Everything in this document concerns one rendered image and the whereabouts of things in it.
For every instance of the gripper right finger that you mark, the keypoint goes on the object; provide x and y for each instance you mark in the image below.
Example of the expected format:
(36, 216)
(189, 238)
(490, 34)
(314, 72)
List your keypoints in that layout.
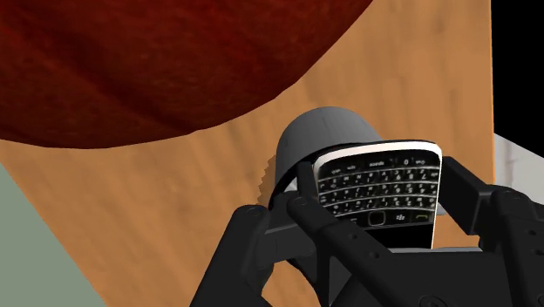
(505, 221)

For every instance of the black keypad phone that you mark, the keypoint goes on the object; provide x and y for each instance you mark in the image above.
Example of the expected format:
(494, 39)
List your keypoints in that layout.
(382, 191)

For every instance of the grey cylindrical cup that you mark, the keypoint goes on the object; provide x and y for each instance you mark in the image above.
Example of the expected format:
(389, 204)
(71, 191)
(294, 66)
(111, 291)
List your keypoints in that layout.
(316, 136)

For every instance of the large dark red round object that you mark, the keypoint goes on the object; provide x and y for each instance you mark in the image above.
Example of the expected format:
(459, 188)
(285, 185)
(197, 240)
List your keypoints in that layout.
(140, 64)

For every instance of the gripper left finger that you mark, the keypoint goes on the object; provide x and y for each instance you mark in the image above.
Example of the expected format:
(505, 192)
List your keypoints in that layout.
(272, 238)

